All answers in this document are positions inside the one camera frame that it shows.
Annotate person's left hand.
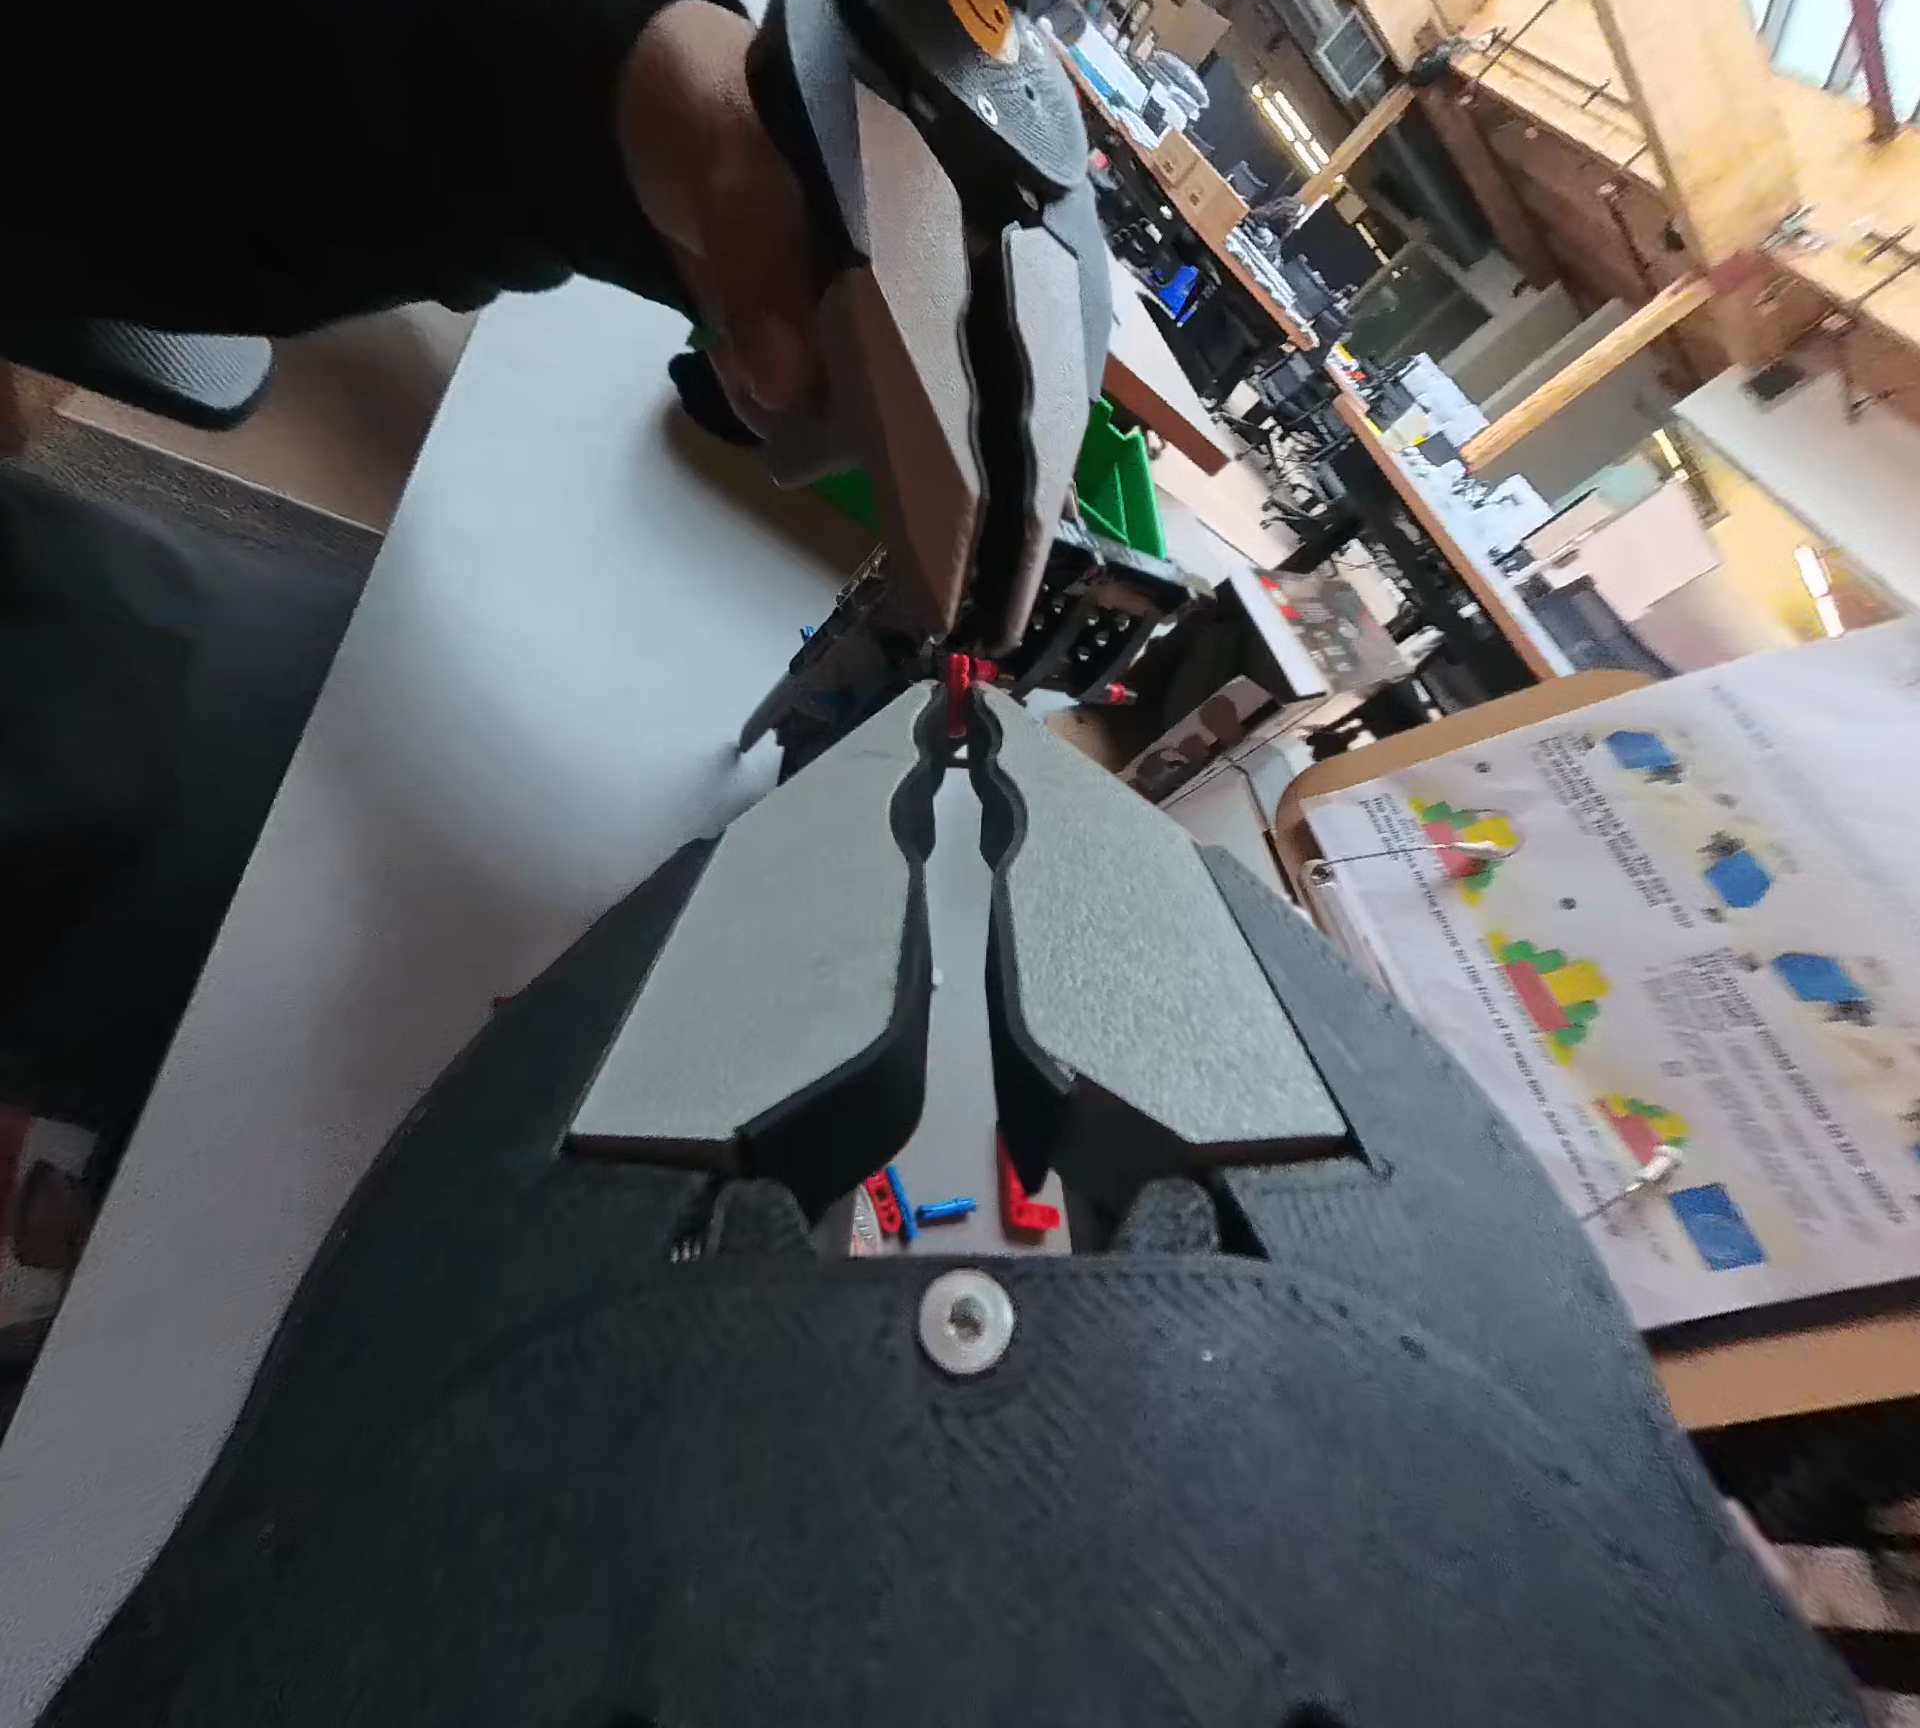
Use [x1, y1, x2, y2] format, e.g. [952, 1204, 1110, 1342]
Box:
[612, 0, 847, 458]

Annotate cardboard toy set box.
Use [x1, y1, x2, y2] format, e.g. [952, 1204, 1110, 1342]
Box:
[1051, 565, 1434, 808]

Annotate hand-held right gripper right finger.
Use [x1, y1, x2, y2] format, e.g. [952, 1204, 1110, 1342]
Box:
[972, 684, 1353, 1198]

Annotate printed instruction sheet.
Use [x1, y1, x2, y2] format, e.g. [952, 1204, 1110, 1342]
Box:
[1303, 619, 1920, 1333]

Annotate instruction sheet on clipboard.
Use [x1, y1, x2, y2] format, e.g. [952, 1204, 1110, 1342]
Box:
[1272, 671, 1920, 1434]

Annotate black mesh chair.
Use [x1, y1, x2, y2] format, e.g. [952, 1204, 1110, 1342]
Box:
[74, 315, 283, 432]

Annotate grey desk wood edge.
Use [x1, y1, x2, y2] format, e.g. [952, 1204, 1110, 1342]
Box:
[1094, 258, 1237, 474]

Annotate red bent toy beam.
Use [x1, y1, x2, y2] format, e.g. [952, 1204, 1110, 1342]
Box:
[993, 1130, 1067, 1232]

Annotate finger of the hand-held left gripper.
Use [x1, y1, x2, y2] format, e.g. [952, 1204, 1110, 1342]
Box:
[975, 200, 1120, 655]
[764, 82, 1000, 648]

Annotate grey red toy brick model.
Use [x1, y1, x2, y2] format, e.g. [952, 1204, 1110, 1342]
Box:
[738, 513, 1220, 786]

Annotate person's left forearm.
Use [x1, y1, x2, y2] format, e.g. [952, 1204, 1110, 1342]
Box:
[0, 0, 752, 338]

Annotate green plastic bin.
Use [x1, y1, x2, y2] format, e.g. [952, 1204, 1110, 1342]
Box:
[810, 392, 1173, 561]

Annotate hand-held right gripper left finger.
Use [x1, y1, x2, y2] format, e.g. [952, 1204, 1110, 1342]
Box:
[567, 683, 941, 1224]

